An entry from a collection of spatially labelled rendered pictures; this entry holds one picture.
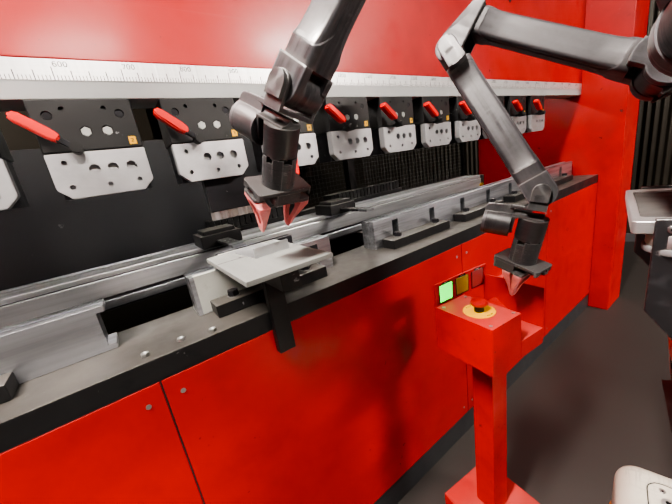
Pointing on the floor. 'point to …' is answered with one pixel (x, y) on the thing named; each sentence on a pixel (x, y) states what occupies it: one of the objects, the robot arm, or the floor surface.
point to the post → (349, 174)
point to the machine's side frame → (593, 144)
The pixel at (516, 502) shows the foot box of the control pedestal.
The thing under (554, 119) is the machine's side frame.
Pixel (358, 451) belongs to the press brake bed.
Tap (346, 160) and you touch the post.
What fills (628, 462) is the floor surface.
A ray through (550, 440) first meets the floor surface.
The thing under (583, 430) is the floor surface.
